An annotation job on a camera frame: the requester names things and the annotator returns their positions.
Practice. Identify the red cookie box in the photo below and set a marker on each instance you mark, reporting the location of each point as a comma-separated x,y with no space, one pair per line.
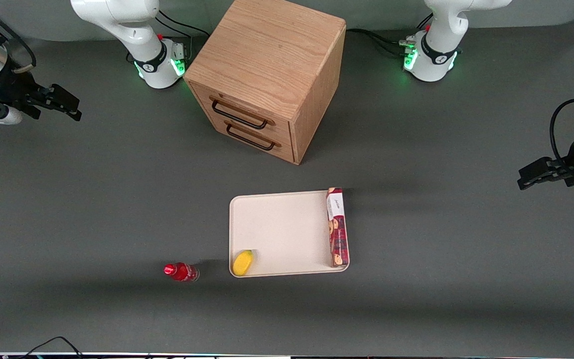
337,229

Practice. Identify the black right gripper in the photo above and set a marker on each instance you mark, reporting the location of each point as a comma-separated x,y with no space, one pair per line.
9,90

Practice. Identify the yellow toy lemon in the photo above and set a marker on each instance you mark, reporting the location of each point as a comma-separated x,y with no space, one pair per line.
243,262

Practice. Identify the wooden drawer cabinet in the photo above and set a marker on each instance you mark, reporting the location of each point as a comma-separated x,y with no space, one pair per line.
272,60

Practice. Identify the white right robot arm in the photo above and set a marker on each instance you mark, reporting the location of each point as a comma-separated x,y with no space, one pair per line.
137,30

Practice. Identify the red coke bottle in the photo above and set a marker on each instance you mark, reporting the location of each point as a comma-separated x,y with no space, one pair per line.
182,271

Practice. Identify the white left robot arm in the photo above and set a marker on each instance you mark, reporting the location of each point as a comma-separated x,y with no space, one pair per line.
439,30

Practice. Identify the beige plastic tray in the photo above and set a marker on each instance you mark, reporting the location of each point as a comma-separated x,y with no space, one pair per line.
287,234

